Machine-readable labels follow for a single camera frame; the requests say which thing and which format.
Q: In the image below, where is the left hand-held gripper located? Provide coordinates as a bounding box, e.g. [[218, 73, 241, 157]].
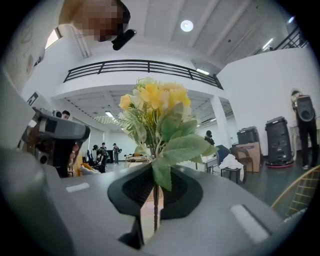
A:
[[0, 67, 92, 166]]

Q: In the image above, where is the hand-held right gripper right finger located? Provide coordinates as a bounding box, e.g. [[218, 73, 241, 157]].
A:
[[146, 164, 285, 256]]

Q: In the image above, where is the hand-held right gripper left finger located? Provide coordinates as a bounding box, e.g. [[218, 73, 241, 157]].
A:
[[61, 162, 154, 250]]

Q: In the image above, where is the yellow artificial flowers bouquet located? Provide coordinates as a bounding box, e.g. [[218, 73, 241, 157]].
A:
[[93, 76, 219, 235]]

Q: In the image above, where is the white cloth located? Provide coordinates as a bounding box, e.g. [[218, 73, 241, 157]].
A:
[[219, 153, 245, 182]]

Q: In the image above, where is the blue chair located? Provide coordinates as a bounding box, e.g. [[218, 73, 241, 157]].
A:
[[215, 144, 231, 166]]

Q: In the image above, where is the dark brown chair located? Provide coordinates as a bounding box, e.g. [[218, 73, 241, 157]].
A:
[[229, 146, 255, 173]]

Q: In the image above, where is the brown cardboard box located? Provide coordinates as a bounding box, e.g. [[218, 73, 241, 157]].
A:
[[234, 141, 262, 174]]

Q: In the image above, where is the short black equipment case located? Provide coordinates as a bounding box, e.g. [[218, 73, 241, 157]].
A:
[[236, 126, 260, 146]]

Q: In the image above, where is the white square pillar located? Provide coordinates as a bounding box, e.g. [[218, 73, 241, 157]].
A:
[[209, 94, 234, 151]]

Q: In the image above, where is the wicker chair with cushion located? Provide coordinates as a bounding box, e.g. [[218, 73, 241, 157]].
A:
[[271, 164, 320, 222]]

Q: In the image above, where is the tall black equipment case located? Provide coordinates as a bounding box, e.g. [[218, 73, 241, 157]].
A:
[[264, 116, 295, 168]]

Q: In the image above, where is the large glass window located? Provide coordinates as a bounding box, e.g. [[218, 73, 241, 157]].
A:
[[44, 26, 63, 51]]

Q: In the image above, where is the person's white shirt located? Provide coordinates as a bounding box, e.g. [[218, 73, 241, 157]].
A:
[[0, 12, 47, 92]]

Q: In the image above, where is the long black balcony railing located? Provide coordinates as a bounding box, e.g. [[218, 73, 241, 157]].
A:
[[63, 59, 224, 91]]

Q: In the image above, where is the person's head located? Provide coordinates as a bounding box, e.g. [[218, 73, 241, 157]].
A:
[[58, 0, 131, 43]]

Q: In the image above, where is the round ceiling light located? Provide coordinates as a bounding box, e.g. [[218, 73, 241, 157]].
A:
[[180, 19, 194, 33]]

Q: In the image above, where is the black upper walkway railing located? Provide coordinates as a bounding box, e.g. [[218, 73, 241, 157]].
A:
[[252, 24, 310, 56]]

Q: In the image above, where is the black head-worn camera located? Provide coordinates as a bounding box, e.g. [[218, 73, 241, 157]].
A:
[[111, 29, 137, 51]]

